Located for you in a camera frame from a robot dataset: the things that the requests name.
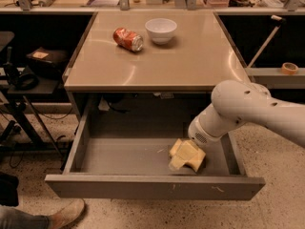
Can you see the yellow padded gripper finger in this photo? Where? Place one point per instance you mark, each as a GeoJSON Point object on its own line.
{"type": "Point", "coordinates": [187, 150]}
{"type": "Point", "coordinates": [176, 163]}

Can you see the yellow sponge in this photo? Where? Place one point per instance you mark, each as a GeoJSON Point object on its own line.
{"type": "Point", "coordinates": [195, 162]}

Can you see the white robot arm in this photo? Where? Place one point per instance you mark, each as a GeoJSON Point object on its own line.
{"type": "Point", "coordinates": [233, 104]}

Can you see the grey open drawer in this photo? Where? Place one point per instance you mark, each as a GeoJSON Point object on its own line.
{"type": "Point", "coordinates": [124, 153]}

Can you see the grey cabinet with counter top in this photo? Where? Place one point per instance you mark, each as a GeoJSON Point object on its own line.
{"type": "Point", "coordinates": [193, 62]}

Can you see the tan shoe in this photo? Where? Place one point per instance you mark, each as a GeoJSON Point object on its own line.
{"type": "Point", "coordinates": [67, 215]}

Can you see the white bowl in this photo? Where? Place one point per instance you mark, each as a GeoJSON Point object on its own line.
{"type": "Point", "coordinates": [160, 30]}

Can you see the tape roll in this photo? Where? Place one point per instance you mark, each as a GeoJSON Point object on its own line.
{"type": "Point", "coordinates": [289, 68]}

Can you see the red soda can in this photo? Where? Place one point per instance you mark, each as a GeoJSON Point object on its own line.
{"type": "Point", "coordinates": [128, 39]}

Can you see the black bag with label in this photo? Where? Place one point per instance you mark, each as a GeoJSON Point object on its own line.
{"type": "Point", "coordinates": [48, 63]}

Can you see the black bag on floor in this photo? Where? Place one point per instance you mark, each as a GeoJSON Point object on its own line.
{"type": "Point", "coordinates": [8, 190]}

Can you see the black headphones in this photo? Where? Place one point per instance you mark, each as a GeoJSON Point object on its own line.
{"type": "Point", "coordinates": [20, 81]}

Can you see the grey trouser leg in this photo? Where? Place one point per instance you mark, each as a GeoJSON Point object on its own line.
{"type": "Point", "coordinates": [11, 218]}

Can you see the black side table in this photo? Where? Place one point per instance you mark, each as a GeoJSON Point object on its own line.
{"type": "Point", "coordinates": [17, 110]}

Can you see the white-handled stick tool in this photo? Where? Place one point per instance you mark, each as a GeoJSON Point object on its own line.
{"type": "Point", "coordinates": [278, 22]}

